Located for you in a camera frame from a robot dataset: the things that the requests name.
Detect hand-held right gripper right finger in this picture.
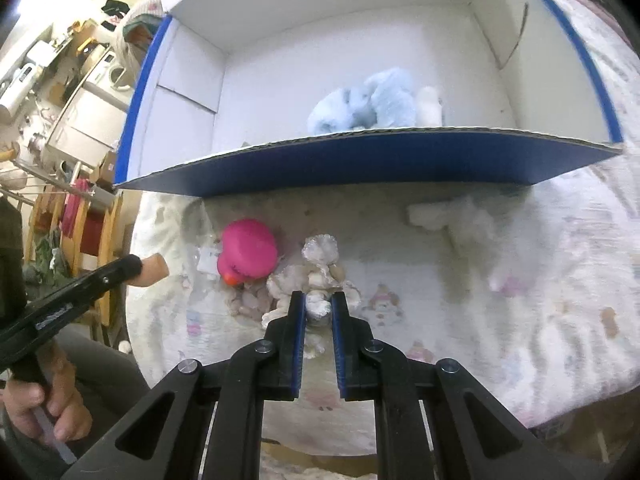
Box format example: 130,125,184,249
331,291,608,480

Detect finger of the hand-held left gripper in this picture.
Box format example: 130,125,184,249
100,254,144,288

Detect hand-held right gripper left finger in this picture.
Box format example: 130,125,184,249
60,290,307,480

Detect white ruffled soft toy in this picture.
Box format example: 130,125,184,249
227,234,363,361

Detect blue and white cardboard box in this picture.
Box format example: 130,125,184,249
114,0,625,198

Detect person's left hand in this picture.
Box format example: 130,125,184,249
0,339,94,447

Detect tan rounded piece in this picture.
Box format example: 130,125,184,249
128,254,169,289

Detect wooden rack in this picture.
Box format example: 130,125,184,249
20,176,126,328

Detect red cloth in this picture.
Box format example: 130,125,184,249
59,180,108,257

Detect person's dark clothing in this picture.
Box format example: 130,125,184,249
0,195,27,317

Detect person's grey trousers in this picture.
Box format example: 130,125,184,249
0,322,153,480

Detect small clear plastic packet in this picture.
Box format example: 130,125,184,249
196,245,223,277

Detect pink rubber duck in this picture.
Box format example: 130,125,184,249
216,218,279,288

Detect white cabinet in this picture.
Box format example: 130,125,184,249
45,47,135,161

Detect white fluffy plush toy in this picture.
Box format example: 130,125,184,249
406,195,531,293

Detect printed blanket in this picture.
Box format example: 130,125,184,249
119,0,640,458

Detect white kitchen appliance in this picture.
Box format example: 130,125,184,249
0,62,41,121

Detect light blue plush toy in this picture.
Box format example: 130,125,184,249
306,67,420,136

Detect small white plush toy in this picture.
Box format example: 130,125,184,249
415,85,445,127

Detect black cloth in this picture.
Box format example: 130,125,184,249
98,0,132,31

